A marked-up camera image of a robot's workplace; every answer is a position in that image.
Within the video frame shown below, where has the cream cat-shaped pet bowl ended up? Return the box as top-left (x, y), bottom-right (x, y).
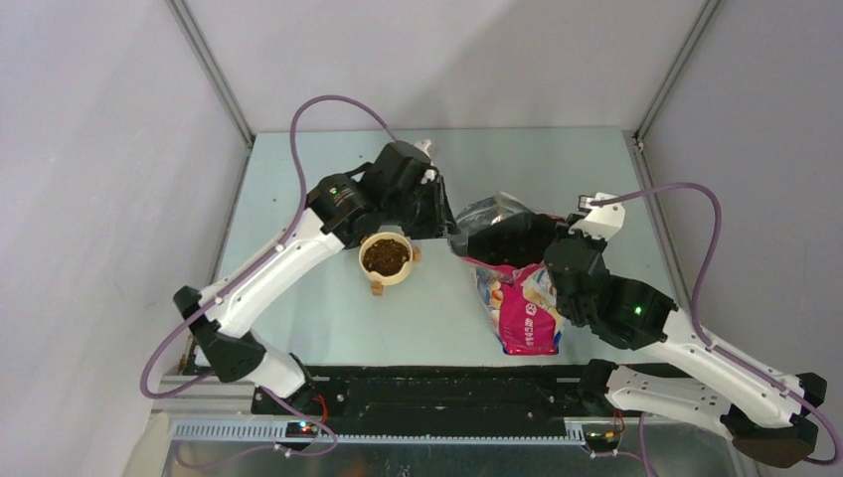
top-left (358, 232), bottom-right (419, 296)

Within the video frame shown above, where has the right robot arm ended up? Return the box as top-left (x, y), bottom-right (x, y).
top-left (544, 225), bottom-right (826, 468)

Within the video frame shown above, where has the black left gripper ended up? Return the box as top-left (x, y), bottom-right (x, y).
top-left (383, 173), bottom-right (460, 239)

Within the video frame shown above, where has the pink blue cat food bag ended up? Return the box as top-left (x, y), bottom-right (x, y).
top-left (448, 192), bottom-right (567, 356)

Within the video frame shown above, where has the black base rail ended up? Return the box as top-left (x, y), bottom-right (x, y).
top-left (287, 365), bottom-right (615, 438)

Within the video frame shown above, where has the wooden bowl stand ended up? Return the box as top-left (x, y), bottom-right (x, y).
top-left (370, 245), bottom-right (422, 296)

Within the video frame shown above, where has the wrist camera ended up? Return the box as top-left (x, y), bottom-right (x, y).
top-left (414, 139), bottom-right (435, 162)
top-left (569, 193), bottom-right (625, 240)

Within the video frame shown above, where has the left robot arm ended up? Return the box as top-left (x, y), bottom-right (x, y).
top-left (173, 140), bottom-right (456, 414)

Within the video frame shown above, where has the brown pet food kibble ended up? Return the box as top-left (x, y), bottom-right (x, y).
top-left (362, 238), bottom-right (410, 277)

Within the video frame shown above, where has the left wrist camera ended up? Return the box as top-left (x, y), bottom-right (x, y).
top-left (414, 139), bottom-right (435, 162)

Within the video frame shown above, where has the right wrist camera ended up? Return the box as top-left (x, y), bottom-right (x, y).
top-left (569, 193), bottom-right (625, 240)

